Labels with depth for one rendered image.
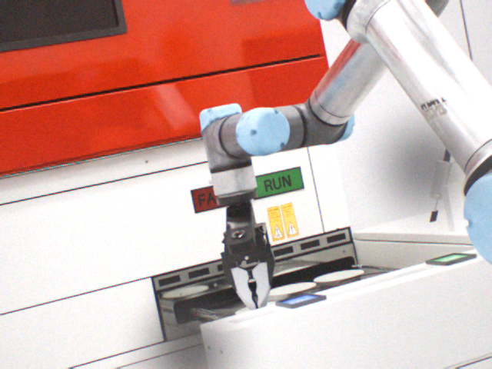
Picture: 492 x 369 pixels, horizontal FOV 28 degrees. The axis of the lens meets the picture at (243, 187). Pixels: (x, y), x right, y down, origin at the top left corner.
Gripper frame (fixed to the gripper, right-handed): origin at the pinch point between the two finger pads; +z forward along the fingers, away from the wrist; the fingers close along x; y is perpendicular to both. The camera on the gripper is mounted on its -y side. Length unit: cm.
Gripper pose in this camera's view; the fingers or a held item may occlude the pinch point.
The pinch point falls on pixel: (257, 308)
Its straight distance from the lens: 172.6
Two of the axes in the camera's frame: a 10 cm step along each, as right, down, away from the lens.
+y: 1.1, -0.8, 9.9
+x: -9.7, 1.9, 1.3
